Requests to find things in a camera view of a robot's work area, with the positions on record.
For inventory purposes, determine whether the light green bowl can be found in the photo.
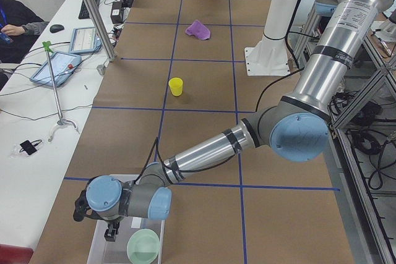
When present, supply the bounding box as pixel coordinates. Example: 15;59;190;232
126;229;160;264

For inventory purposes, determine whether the aluminium frame post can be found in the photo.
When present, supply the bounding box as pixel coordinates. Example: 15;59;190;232
83;0;116;62

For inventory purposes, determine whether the near blue teach pendant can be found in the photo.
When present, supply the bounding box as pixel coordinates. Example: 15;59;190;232
30;51;82;87

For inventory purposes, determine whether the far blue teach pendant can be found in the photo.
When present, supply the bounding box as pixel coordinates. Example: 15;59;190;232
69;27;101;54

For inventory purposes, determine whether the purple cloth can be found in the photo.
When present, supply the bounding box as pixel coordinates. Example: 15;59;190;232
185;20;211;40

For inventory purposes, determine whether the black keyboard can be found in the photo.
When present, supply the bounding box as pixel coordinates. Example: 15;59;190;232
78;0;102;20

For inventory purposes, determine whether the blue teach pendant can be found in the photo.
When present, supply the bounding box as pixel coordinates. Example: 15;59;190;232
69;27;101;54
30;51;82;87

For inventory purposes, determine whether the black power adapter box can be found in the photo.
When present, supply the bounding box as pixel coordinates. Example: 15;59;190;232
110;1;124;24

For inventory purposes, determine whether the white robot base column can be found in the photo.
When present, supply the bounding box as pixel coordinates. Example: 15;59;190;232
244;0;298;76

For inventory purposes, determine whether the yellow plastic cup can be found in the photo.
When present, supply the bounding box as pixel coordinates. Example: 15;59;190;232
168;77;183;96

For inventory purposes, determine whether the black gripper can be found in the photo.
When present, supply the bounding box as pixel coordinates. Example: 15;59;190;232
102;215;124;242

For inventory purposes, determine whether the black computer mouse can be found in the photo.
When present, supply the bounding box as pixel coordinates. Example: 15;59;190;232
49;24;64;33

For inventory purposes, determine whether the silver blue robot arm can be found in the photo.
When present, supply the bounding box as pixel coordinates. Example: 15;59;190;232
73;0;395;241

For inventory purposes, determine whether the seated person in black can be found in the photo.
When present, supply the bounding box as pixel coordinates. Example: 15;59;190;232
0;0;50;92

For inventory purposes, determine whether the green tipped reacher grabber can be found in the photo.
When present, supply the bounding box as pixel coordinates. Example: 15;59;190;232
42;41;79;143

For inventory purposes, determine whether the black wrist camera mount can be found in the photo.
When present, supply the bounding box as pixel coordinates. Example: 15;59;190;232
73;190;92;222

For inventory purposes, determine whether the clear plastic box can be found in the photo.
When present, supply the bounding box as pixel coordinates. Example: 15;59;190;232
82;175;172;263

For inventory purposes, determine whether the small black device with strap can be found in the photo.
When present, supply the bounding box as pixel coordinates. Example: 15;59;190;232
19;139;43;155

